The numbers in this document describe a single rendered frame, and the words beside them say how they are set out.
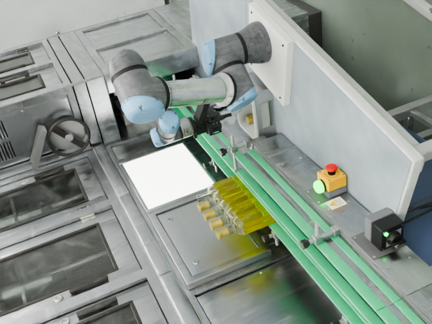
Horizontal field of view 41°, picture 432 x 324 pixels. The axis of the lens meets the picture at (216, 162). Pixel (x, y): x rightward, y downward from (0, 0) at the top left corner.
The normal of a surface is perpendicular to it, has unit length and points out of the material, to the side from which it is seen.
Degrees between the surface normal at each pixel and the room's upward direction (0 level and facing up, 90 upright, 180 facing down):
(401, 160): 0
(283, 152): 90
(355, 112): 0
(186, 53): 90
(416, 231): 90
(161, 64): 90
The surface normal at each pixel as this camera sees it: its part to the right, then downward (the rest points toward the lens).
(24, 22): 0.40, 0.47
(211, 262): -0.13, -0.81
